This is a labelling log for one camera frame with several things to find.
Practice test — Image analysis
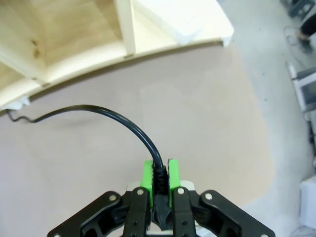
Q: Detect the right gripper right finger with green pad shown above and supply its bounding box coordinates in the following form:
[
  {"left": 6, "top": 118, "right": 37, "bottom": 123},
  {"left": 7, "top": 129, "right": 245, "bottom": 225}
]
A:
[{"left": 168, "top": 158, "right": 276, "bottom": 237}]

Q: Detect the grey shoe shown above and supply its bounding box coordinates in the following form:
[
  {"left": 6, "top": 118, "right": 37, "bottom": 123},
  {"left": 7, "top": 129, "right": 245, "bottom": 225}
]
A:
[{"left": 299, "top": 37, "right": 314, "bottom": 54}]

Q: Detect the light pine wooden shelf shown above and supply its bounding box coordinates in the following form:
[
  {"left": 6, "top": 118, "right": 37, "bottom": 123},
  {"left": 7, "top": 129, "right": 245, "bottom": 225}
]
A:
[{"left": 0, "top": 0, "right": 235, "bottom": 111}]

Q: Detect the white and grey equipment cart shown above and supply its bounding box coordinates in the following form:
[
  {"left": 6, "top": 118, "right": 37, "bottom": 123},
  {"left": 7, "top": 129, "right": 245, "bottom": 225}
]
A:
[{"left": 287, "top": 62, "right": 316, "bottom": 113}]

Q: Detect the white box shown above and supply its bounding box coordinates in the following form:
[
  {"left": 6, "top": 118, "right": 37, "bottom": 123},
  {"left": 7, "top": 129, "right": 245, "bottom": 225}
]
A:
[{"left": 299, "top": 179, "right": 316, "bottom": 228}]

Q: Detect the black power cable with plug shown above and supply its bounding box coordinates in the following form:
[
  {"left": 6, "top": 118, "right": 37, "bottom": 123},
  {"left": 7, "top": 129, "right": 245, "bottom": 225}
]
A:
[{"left": 7, "top": 104, "right": 174, "bottom": 229}]

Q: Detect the person's leg in dark trousers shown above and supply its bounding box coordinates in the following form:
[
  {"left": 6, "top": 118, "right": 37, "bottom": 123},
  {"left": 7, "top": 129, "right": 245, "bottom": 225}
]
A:
[{"left": 298, "top": 15, "right": 316, "bottom": 40}]

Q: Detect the grey metal frame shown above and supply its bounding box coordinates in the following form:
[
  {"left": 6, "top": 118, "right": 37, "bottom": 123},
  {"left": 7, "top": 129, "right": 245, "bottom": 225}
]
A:
[{"left": 280, "top": 0, "right": 316, "bottom": 18}]

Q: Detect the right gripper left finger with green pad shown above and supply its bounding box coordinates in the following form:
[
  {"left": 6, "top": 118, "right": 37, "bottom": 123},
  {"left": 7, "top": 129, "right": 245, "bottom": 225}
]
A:
[{"left": 47, "top": 159, "right": 155, "bottom": 237}]

